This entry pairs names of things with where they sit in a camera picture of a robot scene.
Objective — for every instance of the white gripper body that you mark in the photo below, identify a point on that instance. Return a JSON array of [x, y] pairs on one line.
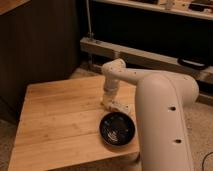
[[110, 92]]

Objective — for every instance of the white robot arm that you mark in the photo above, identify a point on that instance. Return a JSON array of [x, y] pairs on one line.
[[160, 98]]

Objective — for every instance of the black ceramic bowl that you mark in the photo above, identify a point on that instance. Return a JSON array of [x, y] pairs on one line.
[[117, 129]]

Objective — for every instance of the white wooden beam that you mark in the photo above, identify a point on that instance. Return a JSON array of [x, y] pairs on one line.
[[143, 58]]

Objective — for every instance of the wooden table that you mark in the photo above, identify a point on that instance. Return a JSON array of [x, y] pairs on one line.
[[59, 126]]

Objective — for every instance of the metal pole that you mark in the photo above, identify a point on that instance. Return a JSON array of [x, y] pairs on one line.
[[90, 33]]

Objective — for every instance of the wooden shelf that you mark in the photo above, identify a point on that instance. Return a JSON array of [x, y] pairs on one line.
[[167, 8]]

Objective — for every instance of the black handle object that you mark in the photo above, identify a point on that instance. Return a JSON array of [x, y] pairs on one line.
[[193, 65]]

